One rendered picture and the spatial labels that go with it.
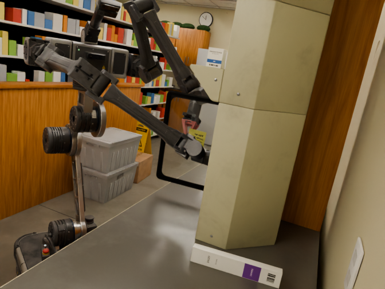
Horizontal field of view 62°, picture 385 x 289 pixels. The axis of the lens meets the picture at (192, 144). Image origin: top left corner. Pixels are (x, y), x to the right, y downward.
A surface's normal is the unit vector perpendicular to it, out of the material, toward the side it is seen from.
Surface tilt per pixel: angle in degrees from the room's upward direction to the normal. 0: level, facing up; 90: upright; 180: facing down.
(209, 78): 90
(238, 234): 90
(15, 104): 90
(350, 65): 90
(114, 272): 0
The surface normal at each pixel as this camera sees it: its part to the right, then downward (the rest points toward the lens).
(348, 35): -0.39, 0.17
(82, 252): 0.15, -0.96
